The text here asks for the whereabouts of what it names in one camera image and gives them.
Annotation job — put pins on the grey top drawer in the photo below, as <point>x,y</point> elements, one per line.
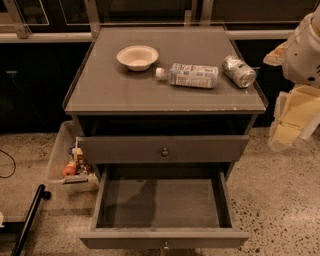
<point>163,149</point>

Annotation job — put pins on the orange toy in bin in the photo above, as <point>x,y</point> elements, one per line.
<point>69,170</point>

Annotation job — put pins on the black metal bar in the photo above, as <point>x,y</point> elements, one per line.
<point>41,194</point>

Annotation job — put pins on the clear plastic water bottle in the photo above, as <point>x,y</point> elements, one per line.
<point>187,75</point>

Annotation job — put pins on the crushed silver can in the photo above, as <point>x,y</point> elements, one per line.
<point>238,71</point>

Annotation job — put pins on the grey drawer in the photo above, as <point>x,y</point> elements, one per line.
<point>163,207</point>
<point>163,149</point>

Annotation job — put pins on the metal railing frame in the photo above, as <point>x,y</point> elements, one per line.
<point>243,19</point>

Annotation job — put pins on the grey drawer cabinet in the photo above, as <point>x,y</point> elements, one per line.
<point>110,100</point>

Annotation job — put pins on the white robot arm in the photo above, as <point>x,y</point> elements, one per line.
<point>301,58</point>

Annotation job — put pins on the brown snack packet in bin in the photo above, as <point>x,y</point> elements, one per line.
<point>82,166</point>

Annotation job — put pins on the clear plastic storage bin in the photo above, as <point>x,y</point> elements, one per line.
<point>60,157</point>

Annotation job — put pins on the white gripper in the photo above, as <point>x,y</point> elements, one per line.
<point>302,55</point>

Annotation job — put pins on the white paper bowl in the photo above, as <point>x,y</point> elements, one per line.
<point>138,58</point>

